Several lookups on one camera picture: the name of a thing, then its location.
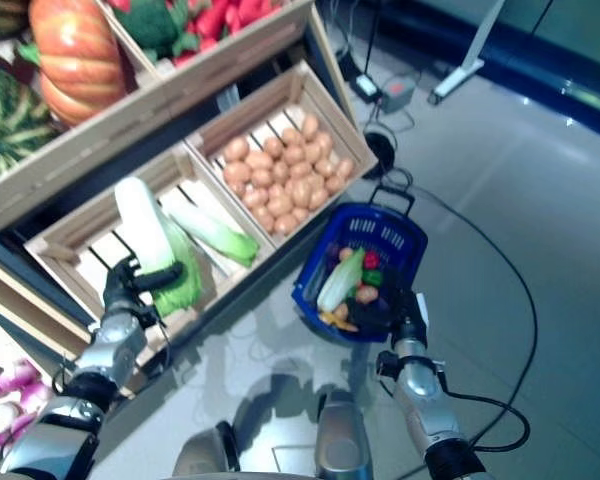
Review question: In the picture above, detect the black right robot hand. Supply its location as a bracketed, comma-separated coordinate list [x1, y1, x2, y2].
[377, 269, 431, 334]

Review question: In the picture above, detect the blue plastic shopping basket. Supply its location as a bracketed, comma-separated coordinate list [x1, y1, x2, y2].
[290, 183, 430, 346]

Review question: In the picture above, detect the small leafy napa cabbage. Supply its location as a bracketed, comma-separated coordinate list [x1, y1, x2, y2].
[159, 192, 260, 269]

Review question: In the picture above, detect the large napa cabbage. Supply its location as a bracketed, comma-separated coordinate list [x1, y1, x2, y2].
[113, 175, 204, 319]

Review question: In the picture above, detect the slim napa cabbage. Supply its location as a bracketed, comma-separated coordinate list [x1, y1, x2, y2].
[315, 247, 367, 312]

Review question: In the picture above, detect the grey box with red button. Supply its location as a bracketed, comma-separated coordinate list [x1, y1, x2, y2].
[379, 74, 416, 114]

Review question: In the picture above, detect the black and white power strip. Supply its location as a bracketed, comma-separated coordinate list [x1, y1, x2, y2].
[347, 69, 381, 104]

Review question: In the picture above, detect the wooden crate of potatoes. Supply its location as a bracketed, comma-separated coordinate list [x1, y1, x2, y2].
[183, 62, 380, 250]

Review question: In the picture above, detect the silver left robot leg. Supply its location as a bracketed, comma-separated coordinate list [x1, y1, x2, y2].
[172, 420, 241, 475]

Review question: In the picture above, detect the white standing desk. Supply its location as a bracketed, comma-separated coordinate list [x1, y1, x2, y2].
[427, 0, 506, 106]

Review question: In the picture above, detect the wooden crate of carrots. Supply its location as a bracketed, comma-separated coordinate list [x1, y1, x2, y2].
[97, 0, 321, 121]

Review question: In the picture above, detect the pale slatted wooden crate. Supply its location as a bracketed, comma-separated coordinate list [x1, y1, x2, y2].
[23, 142, 281, 369]

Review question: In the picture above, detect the wooden crate of pumpkins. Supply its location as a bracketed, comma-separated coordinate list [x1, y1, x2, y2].
[0, 0, 166, 234]

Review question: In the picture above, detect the dark green broccoli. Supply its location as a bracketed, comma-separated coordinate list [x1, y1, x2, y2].
[112, 0, 201, 64]

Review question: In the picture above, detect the wooden crate of onions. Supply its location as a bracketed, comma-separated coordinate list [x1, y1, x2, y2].
[0, 299, 81, 480]

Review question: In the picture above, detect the orange pumpkin with green stem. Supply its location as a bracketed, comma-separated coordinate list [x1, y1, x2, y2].
[17, 0, 129, 129]

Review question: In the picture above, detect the long black floor cable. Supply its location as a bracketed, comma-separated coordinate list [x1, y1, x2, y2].
[379, 167, 539, 451]

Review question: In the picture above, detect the coiled black cable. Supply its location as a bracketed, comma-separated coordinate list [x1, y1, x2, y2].
[362, 124, 399, 179]

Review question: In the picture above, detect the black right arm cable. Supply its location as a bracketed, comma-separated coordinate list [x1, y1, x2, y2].
[432, 357, 531, 451]

